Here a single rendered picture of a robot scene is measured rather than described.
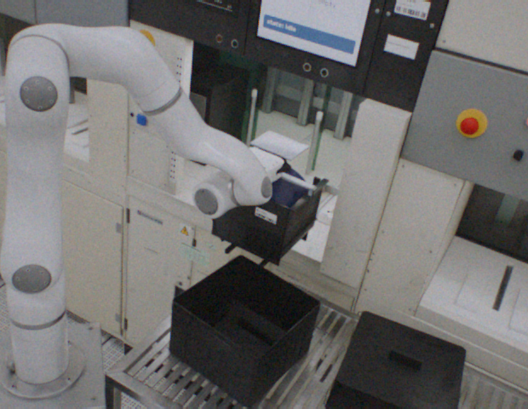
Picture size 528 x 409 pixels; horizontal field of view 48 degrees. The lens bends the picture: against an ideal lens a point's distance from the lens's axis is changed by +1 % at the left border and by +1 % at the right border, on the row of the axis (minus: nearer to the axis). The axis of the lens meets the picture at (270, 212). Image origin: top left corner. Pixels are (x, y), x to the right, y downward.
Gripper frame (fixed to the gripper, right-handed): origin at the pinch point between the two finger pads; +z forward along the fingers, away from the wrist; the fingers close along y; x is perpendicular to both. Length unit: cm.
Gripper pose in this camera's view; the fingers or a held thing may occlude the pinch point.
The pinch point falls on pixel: (278, 152)
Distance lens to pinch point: 151.0
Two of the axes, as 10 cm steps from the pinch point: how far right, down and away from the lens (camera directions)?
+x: 1.5, -8.3, -5.4
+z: 4.9, -4.1, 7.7
